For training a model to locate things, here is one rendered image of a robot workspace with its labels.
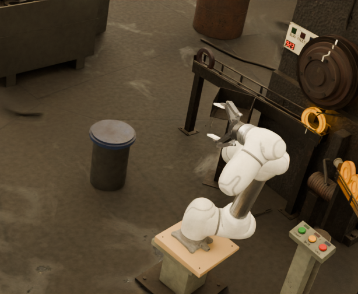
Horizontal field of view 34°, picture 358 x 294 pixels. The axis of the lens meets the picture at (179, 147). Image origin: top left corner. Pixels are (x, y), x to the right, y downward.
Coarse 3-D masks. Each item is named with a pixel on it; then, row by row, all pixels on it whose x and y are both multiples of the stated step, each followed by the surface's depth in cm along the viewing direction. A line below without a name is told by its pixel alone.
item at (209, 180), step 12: (216, 96) 414; (228, 96) 422; (240, 96) 420; (252, 96) 417; (240, 108) 423; (252, 108) 422; (228, 120) 417; (240, 120) 410; (216, 168) 442; (204, 180) 447; (216, 180) 447
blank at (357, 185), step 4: (352, 176) 349; (356, 176) 343; (352, 180) 348; (356, 180) 343; (352, 184) 349; (356, 184) 342; (352, 188) 349; (356, 188) 342; (352, 192) 347; (356, 192) 341; (356, 196) 341
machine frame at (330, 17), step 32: (320, 0) 380; (352, 0) 362; (320, 32) 386; (352, 32) 368; (288, 64) 414; (288, 96) 415; (352, 128) 380; (320, 160) 407; (352, 160) 386; (288, 192) 439; (320, 224) 423; (352, 224) 408
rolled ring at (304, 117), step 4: (308, 108) 394; (312, 108) 392; (316, 108) 391; (304, 112) 398; (308, 112) 395; (312, 112) 392; (304, 116) 398; (320, 116) 388; (324, 116) 389; (304, 120) 399; (320, 120) 389; (324, 120) 388; (308, 124) 401; (320, 124) 390; (324, 124) 389; (312, 128) 399; (320, 128) 390; (320, 132) 394
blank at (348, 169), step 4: (344, 164) 361; (348, 164) 356; (352, 164) 354; (344, 168) 361; (348, 168) 355; (352, 168) 352; (344, 172) 362; (348, 172) 355; (352, 172) 352; (344, 176) 362; (348, 176) 354; (348, 180) 354; (348, 184) 355
